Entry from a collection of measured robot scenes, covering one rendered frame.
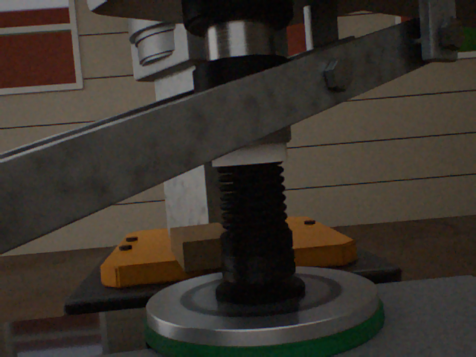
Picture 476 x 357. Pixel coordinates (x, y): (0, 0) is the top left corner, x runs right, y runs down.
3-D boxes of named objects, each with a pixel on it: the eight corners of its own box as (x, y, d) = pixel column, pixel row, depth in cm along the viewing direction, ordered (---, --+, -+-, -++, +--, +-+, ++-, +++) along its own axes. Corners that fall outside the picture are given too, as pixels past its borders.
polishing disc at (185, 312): (410, 335, 39) (409, 319, 39) (122, 355, 40) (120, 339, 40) (353, 271, 60) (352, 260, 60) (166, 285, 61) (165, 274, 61)
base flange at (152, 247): (129, 245, 145) (128, 228, 144) (306, 229, 149) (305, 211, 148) (98, 290, 96) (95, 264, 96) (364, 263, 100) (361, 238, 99)
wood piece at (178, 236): (171, 252, 106) (169, 228, 105) (221, 246, 108) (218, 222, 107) (184, 272, 86) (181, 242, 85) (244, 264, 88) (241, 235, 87)
